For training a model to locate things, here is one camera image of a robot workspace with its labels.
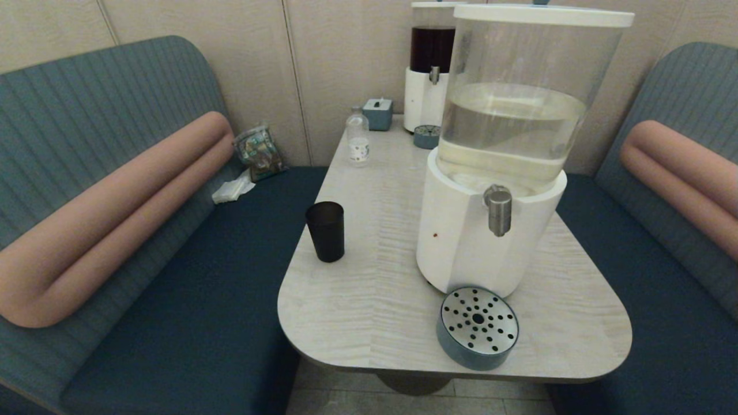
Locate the blue-grey tissue box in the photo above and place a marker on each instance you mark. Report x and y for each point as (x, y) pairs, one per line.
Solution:
(377, 115)

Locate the dark drink dispenser white base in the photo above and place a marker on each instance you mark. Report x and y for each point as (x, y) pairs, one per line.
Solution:
(420, 101)

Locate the small clear plastic bottle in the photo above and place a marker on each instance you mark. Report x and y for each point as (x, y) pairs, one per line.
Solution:
(358, 141)

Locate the teal upholstered bench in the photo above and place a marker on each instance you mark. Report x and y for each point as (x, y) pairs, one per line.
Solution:
(663, 300)
(202, 288)

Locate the clear snack bag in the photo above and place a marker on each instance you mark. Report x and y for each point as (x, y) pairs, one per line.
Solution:
(259, 153)

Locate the crumpled white tissue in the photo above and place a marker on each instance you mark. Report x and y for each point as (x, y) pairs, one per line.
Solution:
(232, 189)

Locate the clear water dispenser white base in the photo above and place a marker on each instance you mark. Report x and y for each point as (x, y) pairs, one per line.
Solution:
(461, 242)

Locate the round blue drip tray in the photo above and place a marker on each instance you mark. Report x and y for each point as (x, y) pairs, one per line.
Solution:
(477, 325)
(426, 138)

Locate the steel dispenser tap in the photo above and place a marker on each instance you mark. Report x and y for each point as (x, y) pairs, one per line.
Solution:
(498, 210)
(435, 75)

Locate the table pedestal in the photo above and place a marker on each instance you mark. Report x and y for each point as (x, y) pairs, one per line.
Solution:
(414, 383)

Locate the black plastic cup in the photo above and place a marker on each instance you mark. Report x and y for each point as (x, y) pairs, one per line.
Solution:
(326, 233)

